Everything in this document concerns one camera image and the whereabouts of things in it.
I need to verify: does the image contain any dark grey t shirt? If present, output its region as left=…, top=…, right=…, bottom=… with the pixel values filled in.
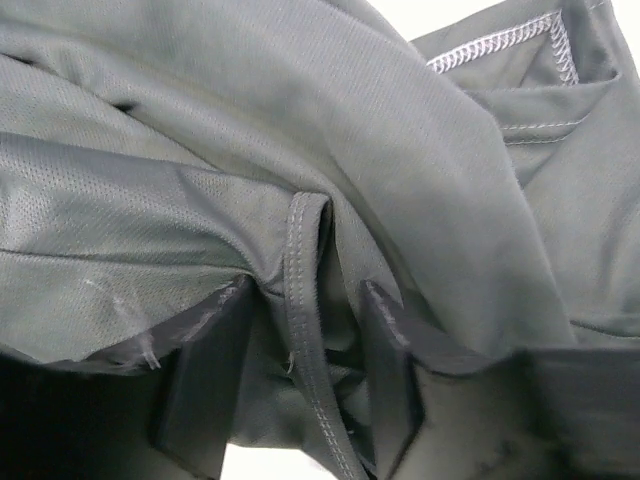
left=1, top=1, right=639, bottom=479

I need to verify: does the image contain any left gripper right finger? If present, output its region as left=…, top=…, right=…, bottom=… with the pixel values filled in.
left=360, top=281, right=639, bottom=479

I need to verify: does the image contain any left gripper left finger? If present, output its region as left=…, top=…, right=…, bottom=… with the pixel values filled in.
left=1, top=277, right=248, bottom=479

